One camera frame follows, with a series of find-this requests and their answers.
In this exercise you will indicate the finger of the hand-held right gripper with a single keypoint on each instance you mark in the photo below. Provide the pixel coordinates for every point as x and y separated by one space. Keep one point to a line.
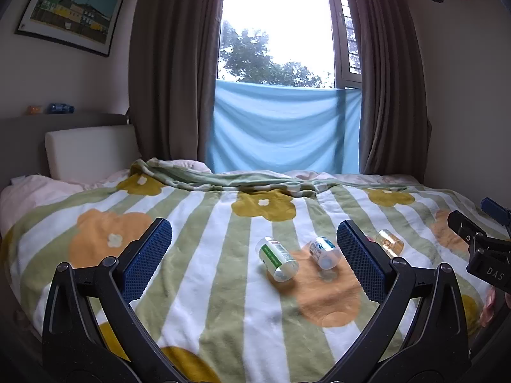
463 227
497 210

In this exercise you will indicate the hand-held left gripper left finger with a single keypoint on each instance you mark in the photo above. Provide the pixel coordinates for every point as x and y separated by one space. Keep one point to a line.
145 259

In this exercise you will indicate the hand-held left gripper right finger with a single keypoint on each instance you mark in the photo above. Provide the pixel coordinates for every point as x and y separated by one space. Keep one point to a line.
361 261

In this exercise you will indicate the clear amber cup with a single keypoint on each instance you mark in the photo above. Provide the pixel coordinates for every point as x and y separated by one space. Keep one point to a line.
390 243

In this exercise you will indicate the clear cup blue label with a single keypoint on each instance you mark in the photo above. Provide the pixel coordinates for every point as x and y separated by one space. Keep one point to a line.
324 252

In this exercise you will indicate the clear cup green label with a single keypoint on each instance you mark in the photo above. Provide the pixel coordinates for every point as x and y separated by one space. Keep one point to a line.
275 257

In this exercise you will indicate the person's right hand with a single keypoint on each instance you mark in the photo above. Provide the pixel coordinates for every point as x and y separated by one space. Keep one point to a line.
488 307

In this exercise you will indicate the floral striped blanket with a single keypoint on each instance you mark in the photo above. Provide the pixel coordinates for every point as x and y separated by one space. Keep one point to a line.
223 287

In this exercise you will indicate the white headboard cushion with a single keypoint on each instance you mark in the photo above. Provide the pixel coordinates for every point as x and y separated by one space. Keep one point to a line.
90 151

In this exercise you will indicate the pink bed sheet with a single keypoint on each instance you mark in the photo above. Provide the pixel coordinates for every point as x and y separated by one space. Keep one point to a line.
36 195

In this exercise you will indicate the light blue cloth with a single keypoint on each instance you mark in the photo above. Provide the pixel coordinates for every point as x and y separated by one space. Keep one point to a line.
279 127

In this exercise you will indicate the brown curtain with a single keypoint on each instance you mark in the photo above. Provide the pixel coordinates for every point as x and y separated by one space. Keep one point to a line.
175 68
393 79

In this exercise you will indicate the small blue toy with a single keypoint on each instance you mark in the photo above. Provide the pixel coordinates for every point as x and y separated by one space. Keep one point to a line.
60 108

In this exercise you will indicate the grey headboard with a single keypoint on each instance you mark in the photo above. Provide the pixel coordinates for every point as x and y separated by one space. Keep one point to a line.
24 131

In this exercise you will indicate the small orange toy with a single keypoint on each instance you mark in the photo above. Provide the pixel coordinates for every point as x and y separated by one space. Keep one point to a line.
35 109

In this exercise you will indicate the tree outside window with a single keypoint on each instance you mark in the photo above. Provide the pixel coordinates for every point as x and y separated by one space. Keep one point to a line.
255 60

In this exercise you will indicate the open window sash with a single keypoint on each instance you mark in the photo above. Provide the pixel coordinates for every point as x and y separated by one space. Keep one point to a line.
346 32

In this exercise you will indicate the framed wall picture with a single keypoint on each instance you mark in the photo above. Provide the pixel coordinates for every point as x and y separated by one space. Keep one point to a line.
72 8

